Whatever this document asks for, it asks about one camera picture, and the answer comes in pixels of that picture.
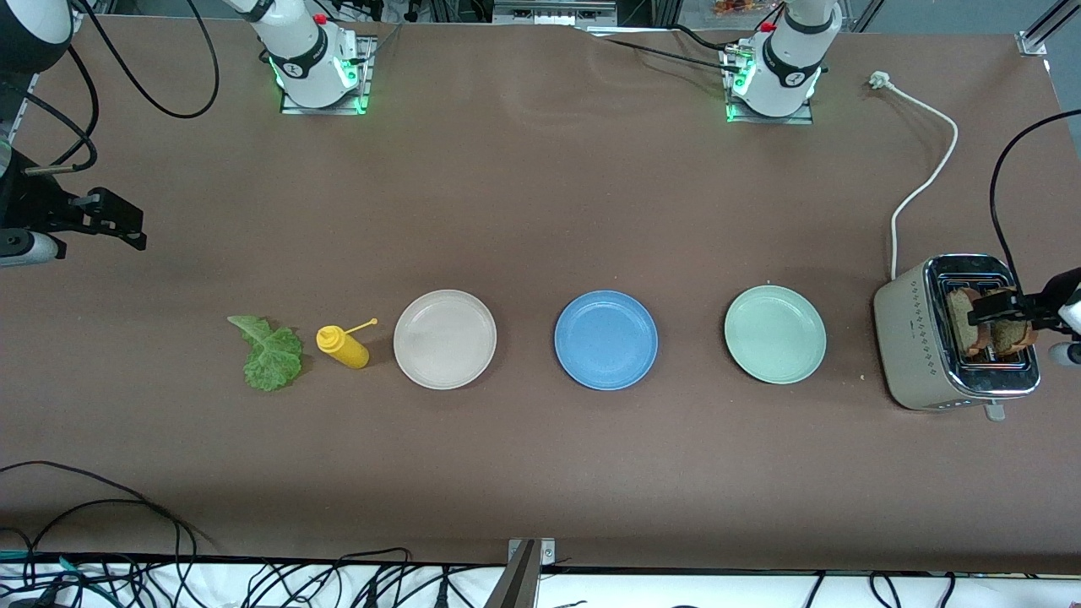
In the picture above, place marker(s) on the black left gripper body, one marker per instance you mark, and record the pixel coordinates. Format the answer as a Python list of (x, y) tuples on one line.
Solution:
[(1057, 295)]

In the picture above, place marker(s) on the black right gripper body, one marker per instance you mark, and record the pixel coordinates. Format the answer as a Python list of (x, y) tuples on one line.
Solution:
[(34, 205)]

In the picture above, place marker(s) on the brown bread slice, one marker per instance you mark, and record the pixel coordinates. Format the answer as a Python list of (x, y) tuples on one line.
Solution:
[(957, 335), (1009, 339)]

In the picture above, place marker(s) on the green lettuce leaf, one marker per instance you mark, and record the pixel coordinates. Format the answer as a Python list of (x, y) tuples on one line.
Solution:
[(272, 359)]

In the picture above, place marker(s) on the yellow mustard squeeze bottle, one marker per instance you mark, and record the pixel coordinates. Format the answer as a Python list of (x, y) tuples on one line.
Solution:
[(346, 348)]

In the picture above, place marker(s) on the green round plate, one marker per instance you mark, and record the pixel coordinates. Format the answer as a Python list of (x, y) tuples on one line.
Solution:
[(775, 334)]

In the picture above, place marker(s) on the beige round plate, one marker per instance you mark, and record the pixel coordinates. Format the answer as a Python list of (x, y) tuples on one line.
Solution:
[(445, 339)]

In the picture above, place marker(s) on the blue round plate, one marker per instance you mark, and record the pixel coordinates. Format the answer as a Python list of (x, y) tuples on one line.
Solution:
[(605, 340)]

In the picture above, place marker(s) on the beige chrome toaster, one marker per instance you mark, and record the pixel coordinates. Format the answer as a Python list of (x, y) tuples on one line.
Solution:
[(908, 338)]

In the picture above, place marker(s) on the aluminium table edge profile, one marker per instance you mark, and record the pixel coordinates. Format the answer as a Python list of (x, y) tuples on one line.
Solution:
[(34, 80)]

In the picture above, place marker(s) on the aluminium corner profile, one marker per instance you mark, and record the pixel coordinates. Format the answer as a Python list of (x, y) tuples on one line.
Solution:
[(1032, 44)]

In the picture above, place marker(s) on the orange patterned packet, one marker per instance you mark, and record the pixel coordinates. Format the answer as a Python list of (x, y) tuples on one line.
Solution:
[(743, 7)]

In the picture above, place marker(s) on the grey metal box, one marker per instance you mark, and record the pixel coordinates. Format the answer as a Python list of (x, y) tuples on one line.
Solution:
[(549, 13)]

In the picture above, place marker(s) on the dark aluminium beam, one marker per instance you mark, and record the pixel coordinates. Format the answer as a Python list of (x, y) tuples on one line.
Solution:
[(515, 583)]

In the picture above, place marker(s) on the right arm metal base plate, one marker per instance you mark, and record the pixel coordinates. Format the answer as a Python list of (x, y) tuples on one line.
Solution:
[(325, 111)]

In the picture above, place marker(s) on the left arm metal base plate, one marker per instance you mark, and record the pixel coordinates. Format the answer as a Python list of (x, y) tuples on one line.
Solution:
[(768, 121)]

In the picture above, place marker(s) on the silver metal bracket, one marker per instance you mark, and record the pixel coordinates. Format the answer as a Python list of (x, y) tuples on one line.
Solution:
[(547, 550)]

